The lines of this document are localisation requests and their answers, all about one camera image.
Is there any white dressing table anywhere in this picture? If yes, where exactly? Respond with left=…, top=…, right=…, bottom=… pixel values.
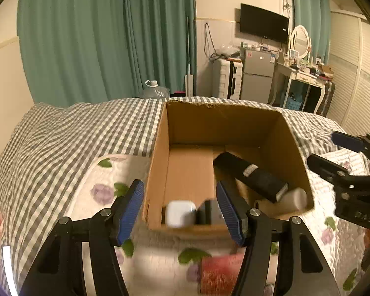
left=268, top=61, right=331, bottom=115

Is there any black bottle with white cap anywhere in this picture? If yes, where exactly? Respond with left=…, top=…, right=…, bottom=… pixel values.
left=213, top=152, right=289, bottom=203

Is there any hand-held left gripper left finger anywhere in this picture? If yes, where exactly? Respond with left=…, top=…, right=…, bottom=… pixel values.
left=18, top=179, right=144, bottom=296

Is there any oval white-framed mirror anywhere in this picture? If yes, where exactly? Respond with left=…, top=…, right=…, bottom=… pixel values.
left=288, top=25, right=313, bottom=60

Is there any small white rounded case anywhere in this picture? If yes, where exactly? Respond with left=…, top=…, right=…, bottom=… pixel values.
left=165, top=200, right=198, bottom=229

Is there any black wall television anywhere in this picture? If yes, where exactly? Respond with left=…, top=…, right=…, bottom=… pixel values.
left=240, top=3, right=290, bottom=44

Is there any grey checked blanket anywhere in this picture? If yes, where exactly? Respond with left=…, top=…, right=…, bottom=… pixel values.
left=0, top=97, right=363, bottom=296

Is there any small black box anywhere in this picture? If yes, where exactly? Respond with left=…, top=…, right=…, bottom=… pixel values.
left=197, top=199, right=225, bottom=225

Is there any white louvred wardrobe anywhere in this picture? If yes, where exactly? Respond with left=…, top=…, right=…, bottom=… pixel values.
left=328, top=10, right=370, bottom=140

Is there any brown cardboard box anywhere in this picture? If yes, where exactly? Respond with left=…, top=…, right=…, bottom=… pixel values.
left=142, top=98, right=315, bottom=232

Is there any floral quilt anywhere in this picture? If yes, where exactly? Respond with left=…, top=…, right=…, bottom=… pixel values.
left=0, top=148, right=370, bottom=296

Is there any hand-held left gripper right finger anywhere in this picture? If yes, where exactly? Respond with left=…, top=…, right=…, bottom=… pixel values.
left=216, top=181, right=341, bottom=296

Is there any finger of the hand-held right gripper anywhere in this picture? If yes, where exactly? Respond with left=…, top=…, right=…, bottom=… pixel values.
left=307, top=153, right=358, bottom=192
left=331, top=131, right=370, bottom=161

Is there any narrow green curtain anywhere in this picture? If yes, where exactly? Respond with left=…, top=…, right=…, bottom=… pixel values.
left=289, top=0, right=332, bottom=66

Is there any blue plastic basket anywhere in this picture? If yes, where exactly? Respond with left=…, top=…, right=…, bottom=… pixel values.
left=284, top=92, right=303, bottom=112

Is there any black wall cable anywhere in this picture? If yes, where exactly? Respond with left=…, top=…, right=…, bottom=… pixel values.
left=203, top=21, right=223, bottom=61

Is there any dark brown trunk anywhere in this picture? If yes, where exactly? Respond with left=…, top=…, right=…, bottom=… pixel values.
left=305, top=81, right=336, bottom=117

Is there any clear plastic bag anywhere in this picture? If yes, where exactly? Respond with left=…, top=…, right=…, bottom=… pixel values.
left=218, top=41, right=241, bottom=60

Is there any large clear water bottle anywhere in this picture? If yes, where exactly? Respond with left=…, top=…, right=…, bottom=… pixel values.
left=140, top=80, right=171, bottom=99

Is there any wide green curtain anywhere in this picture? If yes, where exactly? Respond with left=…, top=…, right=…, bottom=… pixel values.
left=17, top=0, right=198, bottom=107

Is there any white cylindrical bottle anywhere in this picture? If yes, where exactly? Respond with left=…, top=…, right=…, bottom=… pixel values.
left=276, top=187, right=308, bottom=211

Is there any silver fridge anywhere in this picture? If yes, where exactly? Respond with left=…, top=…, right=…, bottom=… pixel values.
left=240, top=49, right=277, bottom=104

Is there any white suitcase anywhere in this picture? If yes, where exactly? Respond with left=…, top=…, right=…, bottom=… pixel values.
left=212, top=58, right=244, bottom=100

